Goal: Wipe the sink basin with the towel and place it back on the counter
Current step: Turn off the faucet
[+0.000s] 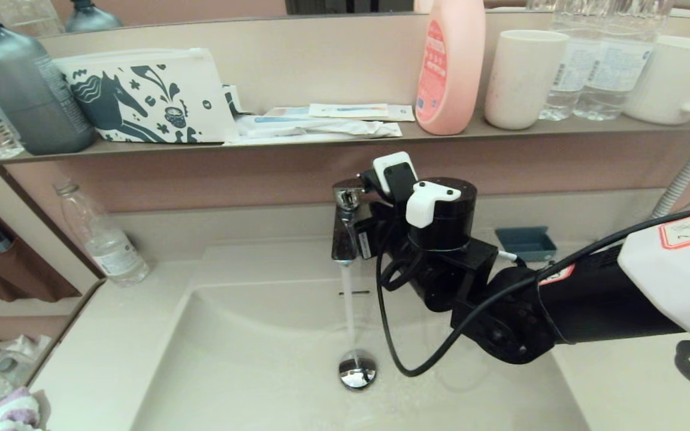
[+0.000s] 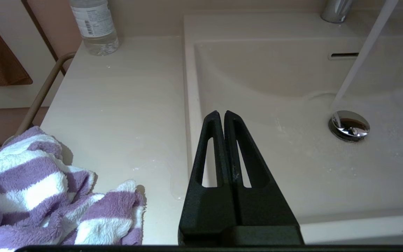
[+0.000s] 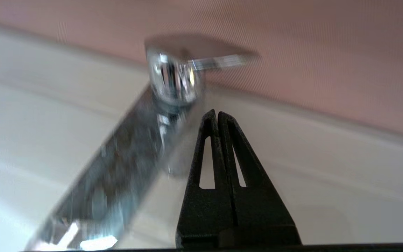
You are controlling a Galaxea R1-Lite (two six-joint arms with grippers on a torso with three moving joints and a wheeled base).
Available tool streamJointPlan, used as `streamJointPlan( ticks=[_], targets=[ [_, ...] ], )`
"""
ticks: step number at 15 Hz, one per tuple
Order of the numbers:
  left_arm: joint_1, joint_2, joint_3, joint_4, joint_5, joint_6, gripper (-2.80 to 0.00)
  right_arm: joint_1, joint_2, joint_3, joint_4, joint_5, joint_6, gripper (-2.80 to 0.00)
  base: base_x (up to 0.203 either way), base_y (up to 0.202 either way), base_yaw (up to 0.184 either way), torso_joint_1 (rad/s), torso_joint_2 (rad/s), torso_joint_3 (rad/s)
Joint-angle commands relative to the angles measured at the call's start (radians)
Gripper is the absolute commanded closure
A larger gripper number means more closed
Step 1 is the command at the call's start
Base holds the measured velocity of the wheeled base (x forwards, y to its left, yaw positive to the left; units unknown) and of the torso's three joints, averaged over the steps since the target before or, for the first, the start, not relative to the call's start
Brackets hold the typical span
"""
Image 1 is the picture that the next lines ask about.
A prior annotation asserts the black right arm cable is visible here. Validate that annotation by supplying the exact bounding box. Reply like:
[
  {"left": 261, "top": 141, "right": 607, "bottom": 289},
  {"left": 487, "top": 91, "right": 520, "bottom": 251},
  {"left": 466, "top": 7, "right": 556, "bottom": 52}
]
[{"left": 375, "top": 204, "right": 690, "bottom": 402}]

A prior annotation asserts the grey bottle teal cap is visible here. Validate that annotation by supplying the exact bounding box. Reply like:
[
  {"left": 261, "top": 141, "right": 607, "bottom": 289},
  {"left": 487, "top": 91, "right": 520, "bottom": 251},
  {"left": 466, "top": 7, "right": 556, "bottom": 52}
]
[{"left": 0, "top": 0, "right": 97, "bottom": 155}]

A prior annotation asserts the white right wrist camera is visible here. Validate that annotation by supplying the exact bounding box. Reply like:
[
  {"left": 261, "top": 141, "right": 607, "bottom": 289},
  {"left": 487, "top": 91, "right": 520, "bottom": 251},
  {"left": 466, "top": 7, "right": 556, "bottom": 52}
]
[{"left": 372, "top": 151, "right": 462, "bottom": 229}]

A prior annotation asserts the white corrugated hose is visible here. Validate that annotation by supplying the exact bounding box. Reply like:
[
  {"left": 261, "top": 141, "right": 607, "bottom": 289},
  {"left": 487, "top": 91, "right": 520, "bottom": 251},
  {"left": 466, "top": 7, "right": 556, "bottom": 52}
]
[{"left": 650, "top": 141, "right": 690, "bottom": 219}]

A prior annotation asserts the blue soap dish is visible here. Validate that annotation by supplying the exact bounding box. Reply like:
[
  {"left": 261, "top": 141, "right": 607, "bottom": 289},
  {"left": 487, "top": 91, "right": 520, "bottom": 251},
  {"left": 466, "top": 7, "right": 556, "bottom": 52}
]
[{"left": 495, "top": 226, "right": 557, "bottom": 263}]

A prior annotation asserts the white pouch horse print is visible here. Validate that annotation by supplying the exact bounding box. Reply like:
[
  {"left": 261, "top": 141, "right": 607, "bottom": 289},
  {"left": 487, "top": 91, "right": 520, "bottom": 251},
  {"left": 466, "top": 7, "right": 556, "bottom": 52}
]
[{"left": 55, "top": 48, "right": 239, "bottom": 144}]

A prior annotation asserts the white handleless cup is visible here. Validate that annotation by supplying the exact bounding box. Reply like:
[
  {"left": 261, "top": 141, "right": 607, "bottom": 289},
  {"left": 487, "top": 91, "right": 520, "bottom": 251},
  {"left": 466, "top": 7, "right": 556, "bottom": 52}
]
[{"left": 484, "top": 30, "right": 570, "bottom": 130}]

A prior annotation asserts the large clear water bottle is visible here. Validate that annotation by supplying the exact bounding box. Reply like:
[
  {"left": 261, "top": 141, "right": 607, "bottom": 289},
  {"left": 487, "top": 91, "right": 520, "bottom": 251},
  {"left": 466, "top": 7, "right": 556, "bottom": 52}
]
[
  {"left": 573, "top": 0, "right": 675, "bottom": 122},
  {"left": 540, "top": 0, "right": 600, "bottom": 122}
]

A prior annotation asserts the brown wall holder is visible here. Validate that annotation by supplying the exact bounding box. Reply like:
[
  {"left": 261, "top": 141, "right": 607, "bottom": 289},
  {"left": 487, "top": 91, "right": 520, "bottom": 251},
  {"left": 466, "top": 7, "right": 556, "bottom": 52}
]
[{"left": 0, "top": 204, "right": 82, "bottom": 303}]

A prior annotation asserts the wall mirror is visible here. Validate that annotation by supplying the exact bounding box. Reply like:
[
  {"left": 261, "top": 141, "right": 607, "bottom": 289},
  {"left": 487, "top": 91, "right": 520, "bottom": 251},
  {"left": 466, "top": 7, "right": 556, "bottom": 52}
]
[{"left": 0, "top": 0, "right": 690, "bottom": 40}]

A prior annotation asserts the white mug with handle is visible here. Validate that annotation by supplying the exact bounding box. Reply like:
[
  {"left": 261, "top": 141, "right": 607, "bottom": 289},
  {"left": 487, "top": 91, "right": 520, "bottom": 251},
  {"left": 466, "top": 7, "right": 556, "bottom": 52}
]
[{"left": 624, "top": 35, "right": 690, "bottom": 125}]

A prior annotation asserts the beige sink basin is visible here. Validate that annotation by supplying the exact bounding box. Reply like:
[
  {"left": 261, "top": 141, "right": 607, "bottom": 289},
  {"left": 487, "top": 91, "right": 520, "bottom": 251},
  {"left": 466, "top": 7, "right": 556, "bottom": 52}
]
[{"left": 132, "top": 239, "right": 591, "bottom": 431}]

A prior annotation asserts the small printed white pouch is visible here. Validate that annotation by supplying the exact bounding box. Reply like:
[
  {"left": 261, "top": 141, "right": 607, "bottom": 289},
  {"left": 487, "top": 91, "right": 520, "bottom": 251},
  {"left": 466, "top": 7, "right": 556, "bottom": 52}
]
[{"left": 222, "top": 85, "right": 250, "bottom": 116}]

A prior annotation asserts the long white wrapped packet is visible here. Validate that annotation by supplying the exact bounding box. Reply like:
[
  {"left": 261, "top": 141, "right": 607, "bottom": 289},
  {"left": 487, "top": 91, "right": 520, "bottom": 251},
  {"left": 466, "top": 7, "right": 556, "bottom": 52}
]
[{"left": 234, "top": 115, "right": 403, "bottom": 141}]

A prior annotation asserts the pink lotion bottle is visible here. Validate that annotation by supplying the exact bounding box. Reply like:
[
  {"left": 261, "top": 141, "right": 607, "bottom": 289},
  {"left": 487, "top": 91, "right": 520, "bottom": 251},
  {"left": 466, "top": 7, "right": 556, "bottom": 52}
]
[{"left": 415, "top": 0, "right": 486, "bottom": 136}]

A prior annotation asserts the chrome faucet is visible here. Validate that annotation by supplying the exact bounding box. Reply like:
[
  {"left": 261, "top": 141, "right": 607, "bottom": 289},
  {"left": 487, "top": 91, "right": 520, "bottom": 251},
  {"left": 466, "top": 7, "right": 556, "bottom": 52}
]
[{"left": 331, "top": 178, "right": 382, "bottom": 267}]

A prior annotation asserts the white paper toothbrush packet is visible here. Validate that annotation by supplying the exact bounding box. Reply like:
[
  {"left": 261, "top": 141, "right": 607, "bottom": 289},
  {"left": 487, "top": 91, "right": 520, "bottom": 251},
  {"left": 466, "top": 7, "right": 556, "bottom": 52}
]
[{"left": 308, "top": 103, "right": 416, "bottom": 123}]

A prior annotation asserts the purple white striped towel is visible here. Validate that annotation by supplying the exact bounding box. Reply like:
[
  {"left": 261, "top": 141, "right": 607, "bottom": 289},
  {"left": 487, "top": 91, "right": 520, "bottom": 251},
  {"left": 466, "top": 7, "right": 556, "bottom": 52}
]
[{"left": 0, "top": 386, "right": 43, "bottom": 431}]

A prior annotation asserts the chrome sink drain stopper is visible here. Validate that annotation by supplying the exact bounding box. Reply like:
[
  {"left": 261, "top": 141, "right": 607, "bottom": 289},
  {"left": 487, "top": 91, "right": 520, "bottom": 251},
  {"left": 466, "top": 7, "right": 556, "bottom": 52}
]
[{"left": 338, "top": 350, "right": 377, "bottom": 391}]

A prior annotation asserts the grey wall shelf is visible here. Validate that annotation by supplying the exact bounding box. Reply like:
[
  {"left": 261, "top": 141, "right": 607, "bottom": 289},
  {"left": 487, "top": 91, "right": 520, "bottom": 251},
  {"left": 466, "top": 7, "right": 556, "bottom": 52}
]
[{"left": 0, "top": 113, "right": 690, "bottom": 168}]

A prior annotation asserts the small clear plastic bottle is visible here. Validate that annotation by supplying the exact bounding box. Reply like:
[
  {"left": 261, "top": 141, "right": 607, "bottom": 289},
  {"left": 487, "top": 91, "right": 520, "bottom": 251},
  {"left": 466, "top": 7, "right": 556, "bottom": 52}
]
[{"left": 53, "top": 180, "right": 150, "bottom": 287}]

